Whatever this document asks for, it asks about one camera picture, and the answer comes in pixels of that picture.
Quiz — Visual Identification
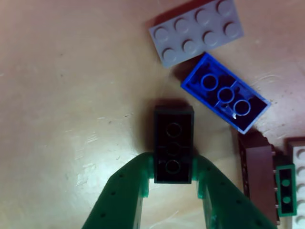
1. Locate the brown 1x6 lego brick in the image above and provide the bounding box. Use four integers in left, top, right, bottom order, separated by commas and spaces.
237, 131, 280, 227

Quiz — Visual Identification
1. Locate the green 1x3 lego brick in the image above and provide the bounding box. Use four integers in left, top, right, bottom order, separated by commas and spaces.
275, 164, 298, 217

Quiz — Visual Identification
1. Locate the dark green 2x4 lego brick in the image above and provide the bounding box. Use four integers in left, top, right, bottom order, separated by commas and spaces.
153, 104, 195, 185

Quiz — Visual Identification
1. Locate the blue 2x4 lego brick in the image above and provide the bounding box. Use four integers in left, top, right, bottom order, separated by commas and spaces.
180, 52, 272, 136

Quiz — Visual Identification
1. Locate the white 2x6 lego brick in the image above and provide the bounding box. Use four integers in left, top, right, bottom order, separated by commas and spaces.
285, 142, 305, 229

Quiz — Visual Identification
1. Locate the light grey 2x4 lego brick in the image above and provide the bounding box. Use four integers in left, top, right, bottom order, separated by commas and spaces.
148, 0, 245, 70

